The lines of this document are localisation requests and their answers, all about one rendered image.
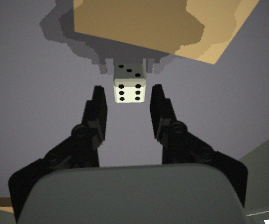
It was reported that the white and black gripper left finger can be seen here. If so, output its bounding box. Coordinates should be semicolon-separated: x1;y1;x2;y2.
8;85;108;224

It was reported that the white die with black pips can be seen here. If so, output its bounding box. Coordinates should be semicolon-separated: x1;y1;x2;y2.
113;64;146;103

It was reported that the tan flat mat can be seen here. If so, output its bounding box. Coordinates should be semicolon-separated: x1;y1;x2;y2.
74;0;259;64

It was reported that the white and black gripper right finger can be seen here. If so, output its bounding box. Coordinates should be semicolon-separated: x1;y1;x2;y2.
150;84;248;208

